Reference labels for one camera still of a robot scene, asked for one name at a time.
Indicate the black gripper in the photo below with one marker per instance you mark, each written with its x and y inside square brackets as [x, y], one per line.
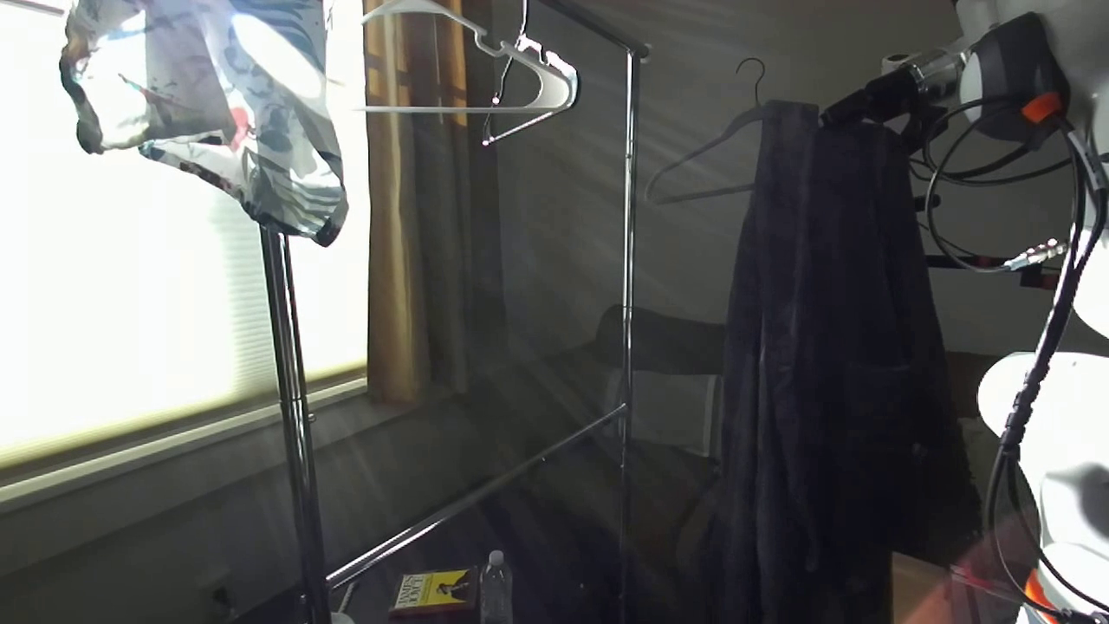
[890, 98]

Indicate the black clothes hanger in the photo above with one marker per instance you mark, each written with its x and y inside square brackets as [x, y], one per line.
[705, 145]

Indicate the dark robe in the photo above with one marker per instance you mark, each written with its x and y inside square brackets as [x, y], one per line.
[835, 348]

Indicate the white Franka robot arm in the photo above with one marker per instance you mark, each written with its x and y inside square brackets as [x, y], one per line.
[1061, 461]

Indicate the white plastic hanger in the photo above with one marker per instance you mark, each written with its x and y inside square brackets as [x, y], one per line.
[506, 49]

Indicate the grey white striped cloth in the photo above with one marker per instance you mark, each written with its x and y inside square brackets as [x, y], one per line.
[670, 411]

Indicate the tan curtain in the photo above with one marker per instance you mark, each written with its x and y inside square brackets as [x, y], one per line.
[392, 254]

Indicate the clear water bottle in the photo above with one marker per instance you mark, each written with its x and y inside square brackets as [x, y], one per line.
[495, 591]

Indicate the chrome metal clothes rack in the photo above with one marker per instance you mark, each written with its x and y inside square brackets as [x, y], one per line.
[288, 393]

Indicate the yellow box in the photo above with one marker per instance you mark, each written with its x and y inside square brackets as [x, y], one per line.
[430, 591]

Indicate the grey white printed garment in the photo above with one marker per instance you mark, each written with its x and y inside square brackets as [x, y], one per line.
[211, 114]

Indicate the bright window with blind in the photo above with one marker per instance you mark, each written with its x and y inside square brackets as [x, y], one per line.
[117, 290]

